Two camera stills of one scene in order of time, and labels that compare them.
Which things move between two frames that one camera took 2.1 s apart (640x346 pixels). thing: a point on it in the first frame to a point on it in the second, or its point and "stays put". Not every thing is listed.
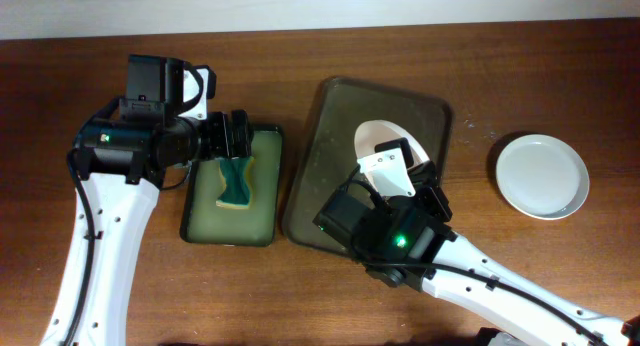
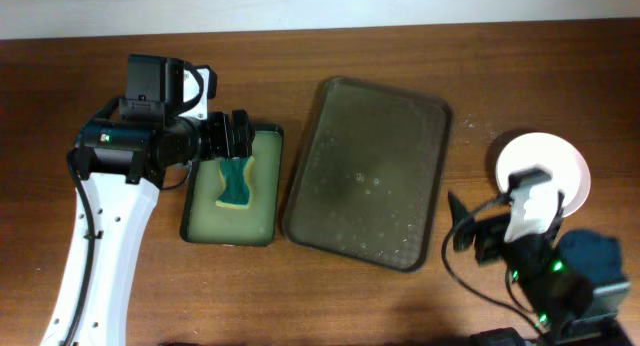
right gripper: x=425 y=183 to x=489 y=229
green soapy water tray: x=257 y=225 stays put
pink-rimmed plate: x=370 y=133 to x=569 y=168
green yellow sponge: x=238 y=174 stays put
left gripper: x=218 y=126 stays put
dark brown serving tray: x=327 y=153 stays put
